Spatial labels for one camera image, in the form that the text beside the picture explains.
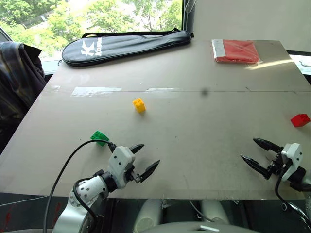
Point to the yellow toy brick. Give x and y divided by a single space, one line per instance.
139 105

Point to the red plastic-wrapped package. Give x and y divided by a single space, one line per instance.
238 51

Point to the grey robot torso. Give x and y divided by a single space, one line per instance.
204 228

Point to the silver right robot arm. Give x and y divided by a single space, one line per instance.
300 179

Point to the dark plaid jacket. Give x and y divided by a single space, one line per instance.
17 80

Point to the dark window frame post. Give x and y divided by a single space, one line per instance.
188 15

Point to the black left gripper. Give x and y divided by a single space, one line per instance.
134 176

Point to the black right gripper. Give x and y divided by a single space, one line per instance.
275 165

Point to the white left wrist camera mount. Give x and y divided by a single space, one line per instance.
120 161

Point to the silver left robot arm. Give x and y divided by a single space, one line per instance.
81 208

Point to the red toy brick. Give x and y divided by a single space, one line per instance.
300 120

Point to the green toy brick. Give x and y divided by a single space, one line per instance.
99 137

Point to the white cylinder under table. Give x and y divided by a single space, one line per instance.
147 214
215 211

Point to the black racket bag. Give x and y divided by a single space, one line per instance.
121 47

